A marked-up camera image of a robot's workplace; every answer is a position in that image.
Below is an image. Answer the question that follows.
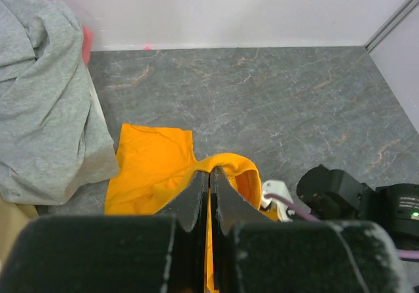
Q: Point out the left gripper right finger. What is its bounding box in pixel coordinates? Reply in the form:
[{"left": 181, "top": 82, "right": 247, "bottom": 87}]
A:
[{"left": 209, "top": 167, "right": 270, "bottom": 292}]

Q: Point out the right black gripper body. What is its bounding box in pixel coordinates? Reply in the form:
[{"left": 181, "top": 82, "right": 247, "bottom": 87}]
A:
[{"left": 297, "top": 165, "right": 376, "bottom": 220}]

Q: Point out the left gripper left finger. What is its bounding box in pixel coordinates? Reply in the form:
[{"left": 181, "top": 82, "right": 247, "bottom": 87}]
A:
[{"left": 155, "top": 171, "right": 207, "bottom": 292}]

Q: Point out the orange t shirt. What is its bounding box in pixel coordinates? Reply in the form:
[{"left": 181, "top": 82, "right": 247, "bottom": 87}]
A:
[{"left": 104, "top": 124, "right": 263, "bottom": 292}]

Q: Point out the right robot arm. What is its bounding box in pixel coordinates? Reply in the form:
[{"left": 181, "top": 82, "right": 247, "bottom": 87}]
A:
[{"left": 297, "top": 165, "right": 418, "bottom": 250}]

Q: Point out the grey t shirt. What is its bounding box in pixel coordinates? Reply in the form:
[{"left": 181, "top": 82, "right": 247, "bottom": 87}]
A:
[{"left": 1, "top": 0, "right": 118, "bottom": 205}]

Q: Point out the pink red garment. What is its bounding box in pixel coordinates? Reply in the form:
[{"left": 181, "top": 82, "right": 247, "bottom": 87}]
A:
[{"left": 82, "top": 25, "right": 93, "bottom": 66}]

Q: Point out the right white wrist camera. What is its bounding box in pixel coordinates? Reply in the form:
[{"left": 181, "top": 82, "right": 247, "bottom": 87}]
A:
[{"left": 260, "top": 180, "right": 295, "bottom": 222}]

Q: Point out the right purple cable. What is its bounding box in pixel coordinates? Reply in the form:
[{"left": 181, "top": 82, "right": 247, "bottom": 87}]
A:
[{"left": 264, "top": 192, "right": 419, "bottom": 261}]

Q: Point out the right aluminium frame post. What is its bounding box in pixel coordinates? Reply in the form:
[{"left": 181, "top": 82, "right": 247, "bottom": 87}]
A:
[{"left": 364, "top": 0, "right": 418, "bottom": 53}]

